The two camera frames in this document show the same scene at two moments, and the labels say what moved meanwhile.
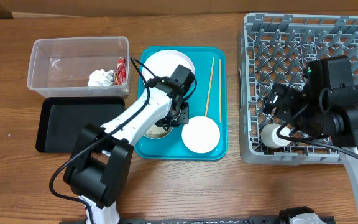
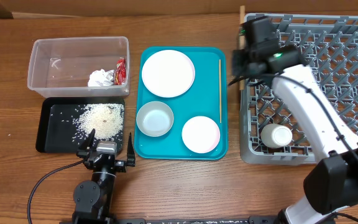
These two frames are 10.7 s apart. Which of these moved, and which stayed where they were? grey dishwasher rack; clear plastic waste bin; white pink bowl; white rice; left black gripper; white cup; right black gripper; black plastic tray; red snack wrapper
Moved: white rice; right black gripper; left black gripper
Stayed: white cup; red snack wrapper; grey dishwasher rack; white pink bowl; clear plastic waste bin; black plastic tray
